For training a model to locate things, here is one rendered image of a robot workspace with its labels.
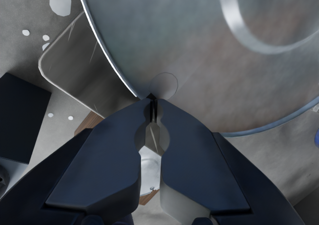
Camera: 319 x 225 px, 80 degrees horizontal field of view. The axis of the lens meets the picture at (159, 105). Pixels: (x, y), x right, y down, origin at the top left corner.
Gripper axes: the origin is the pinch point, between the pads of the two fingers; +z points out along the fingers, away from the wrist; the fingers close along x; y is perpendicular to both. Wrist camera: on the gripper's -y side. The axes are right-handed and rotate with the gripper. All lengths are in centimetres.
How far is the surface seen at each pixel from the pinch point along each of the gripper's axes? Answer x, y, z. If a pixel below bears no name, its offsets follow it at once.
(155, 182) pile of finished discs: 1, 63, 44
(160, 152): 0.7, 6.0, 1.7
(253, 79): 8.3, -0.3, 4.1
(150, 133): -0.2, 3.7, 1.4
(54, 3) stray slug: -10.9, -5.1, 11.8
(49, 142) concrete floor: -53, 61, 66
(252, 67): 7.9, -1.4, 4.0
